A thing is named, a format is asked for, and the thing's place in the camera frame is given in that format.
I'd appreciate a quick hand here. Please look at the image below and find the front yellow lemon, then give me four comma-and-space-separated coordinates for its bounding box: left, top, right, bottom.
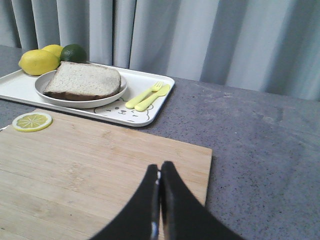
18, 49, 60, 76

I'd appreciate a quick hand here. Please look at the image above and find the bread slice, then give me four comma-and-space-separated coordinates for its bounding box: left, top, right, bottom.
43, 61, 121, 101

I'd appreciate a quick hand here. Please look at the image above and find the wooden cutting board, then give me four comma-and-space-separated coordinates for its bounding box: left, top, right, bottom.
0, 112, 212, 240

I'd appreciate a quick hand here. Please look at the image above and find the lemon slice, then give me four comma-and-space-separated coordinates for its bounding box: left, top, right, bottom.
12, 112, 53, 133

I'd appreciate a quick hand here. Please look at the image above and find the white round plate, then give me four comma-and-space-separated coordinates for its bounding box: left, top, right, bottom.
34, 70, 128, 109

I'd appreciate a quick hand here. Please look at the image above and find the yellow plastic knife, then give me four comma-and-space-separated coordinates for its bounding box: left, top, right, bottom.
134, 84, 171, 112

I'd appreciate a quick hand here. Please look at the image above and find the green lime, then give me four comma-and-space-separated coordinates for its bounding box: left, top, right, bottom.
60, 44, 88, 63

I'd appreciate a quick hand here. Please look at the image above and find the grey curtain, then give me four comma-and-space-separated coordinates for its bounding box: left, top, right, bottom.
0, 0, 320, 101

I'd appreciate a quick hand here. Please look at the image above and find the yellow lemon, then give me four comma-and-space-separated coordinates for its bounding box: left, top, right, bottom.
42, 44, 64, 58
18, 49, 60, 76

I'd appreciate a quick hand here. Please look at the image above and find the rear yellow lemon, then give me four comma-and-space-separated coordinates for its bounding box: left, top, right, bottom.
42, 44, 64, 58

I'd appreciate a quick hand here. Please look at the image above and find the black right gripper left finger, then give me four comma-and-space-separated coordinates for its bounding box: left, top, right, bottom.
92, 164, 160, 240

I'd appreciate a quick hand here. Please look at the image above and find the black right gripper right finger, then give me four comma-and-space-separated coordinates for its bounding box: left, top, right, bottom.
161, 161, 242, 240

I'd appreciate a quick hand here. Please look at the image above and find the yellow plastic fork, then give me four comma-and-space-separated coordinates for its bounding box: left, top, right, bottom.
125, 81, 164, 109

